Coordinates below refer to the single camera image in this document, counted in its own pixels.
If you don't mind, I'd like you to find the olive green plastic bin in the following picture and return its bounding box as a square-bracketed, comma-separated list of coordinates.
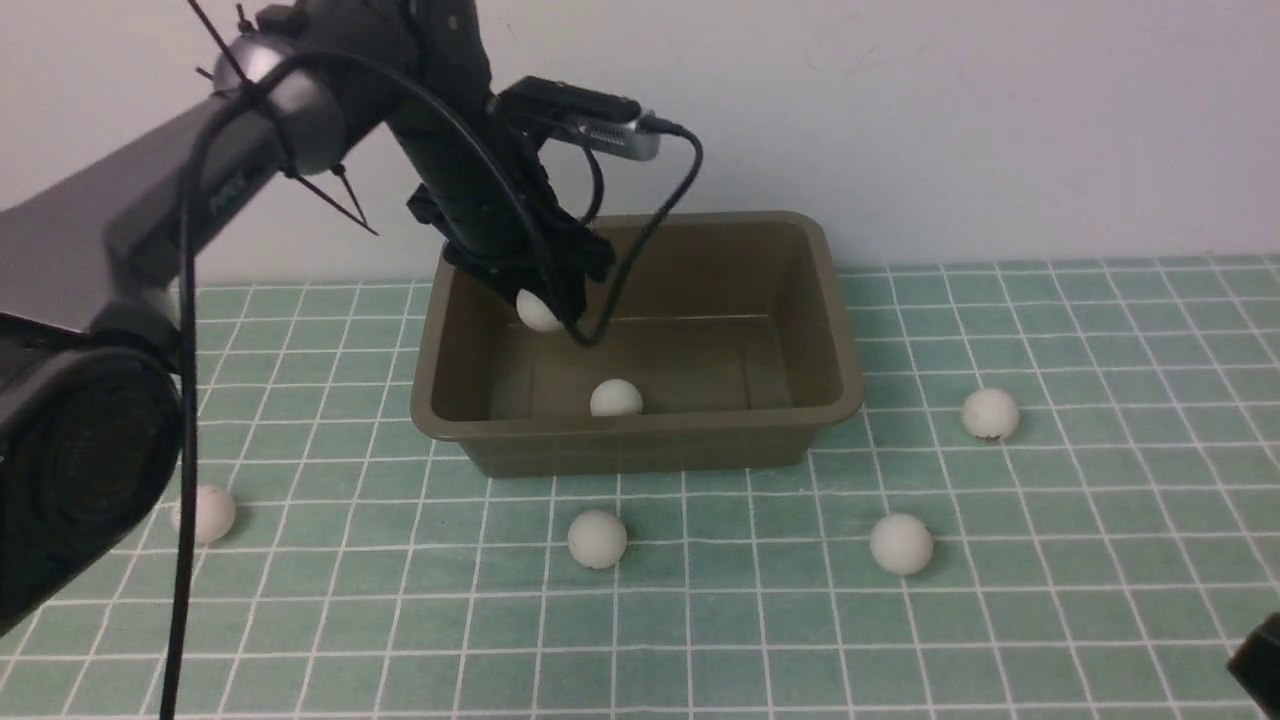
[410, 211, 867, 478]

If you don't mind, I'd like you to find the green checkered tablecloth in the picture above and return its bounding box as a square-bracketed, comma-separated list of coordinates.
[20, 256, 1280, 720]

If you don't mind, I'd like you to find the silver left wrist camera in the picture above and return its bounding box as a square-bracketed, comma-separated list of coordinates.
[495, 76, 660, 161]

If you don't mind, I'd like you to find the white ball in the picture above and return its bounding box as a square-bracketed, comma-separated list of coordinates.
[588, 378, 644, 416]
[193, 484, 238, 546]
[960, 387, 1021, 442]
[515, 290, 564, 334]
[869, 512, 934, 577]
[567, 509, 628, 570]

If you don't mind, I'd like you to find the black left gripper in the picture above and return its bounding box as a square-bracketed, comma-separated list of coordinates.
[387, 90, 616, 323]

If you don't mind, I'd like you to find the black left camera cable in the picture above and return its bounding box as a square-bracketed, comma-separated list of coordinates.
[160, 47, 705, 720]

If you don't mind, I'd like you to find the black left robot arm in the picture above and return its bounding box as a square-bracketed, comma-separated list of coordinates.
[3, 1, 616, 632]

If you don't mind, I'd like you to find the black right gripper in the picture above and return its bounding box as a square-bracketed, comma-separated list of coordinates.
[1226, 612, 1280, 714]

